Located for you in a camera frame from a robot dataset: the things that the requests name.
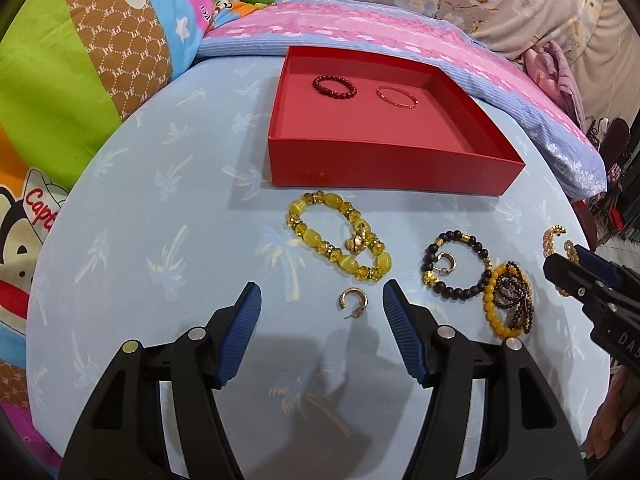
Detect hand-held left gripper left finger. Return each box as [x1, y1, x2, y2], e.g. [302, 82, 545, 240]
[59, 281, 263, 480]

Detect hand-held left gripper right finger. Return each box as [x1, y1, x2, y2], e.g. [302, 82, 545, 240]
[382, 280, 586, 480]

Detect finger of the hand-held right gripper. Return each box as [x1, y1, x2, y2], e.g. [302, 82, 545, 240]
[574, 244, 626, 288]
[544, 254, 608, 318]

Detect gold chain cuff bracelet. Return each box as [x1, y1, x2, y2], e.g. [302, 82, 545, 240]
[542, 226, 583, 297]

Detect dark garnet wrap bracelet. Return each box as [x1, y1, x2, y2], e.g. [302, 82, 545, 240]
[492, 261, 535, 333]

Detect small yellow bead bracelet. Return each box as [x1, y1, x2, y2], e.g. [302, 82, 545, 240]
[481, 264, 533, 339]

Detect black and gold bead bracelet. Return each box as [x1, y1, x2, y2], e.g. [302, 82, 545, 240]
[421, 230, 493, 303]

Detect large yellow bead bracelet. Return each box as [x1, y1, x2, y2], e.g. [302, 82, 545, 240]
[286, 191, 393, 281]

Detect red cardboard box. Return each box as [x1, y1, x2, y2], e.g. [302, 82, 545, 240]
[266, 45, 527, 196]

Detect dark clutter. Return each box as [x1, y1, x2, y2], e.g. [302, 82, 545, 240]
[585, 115, 640, 261]

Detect purple cloth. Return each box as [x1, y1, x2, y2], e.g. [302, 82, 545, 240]
[522, 40, 586, 131]

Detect thin orange bangle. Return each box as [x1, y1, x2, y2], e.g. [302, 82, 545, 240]
[375, 86, 418, 109]

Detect pink and blue pillow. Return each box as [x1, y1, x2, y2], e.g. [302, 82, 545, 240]
[197, 0, 608, 201]

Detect colourful cartoon monkey blanket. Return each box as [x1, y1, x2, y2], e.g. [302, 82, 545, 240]
[0, 0, 251, 461]

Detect dark red bead bracelet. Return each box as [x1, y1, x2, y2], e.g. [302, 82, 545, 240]
[312, 74, 357, 98]

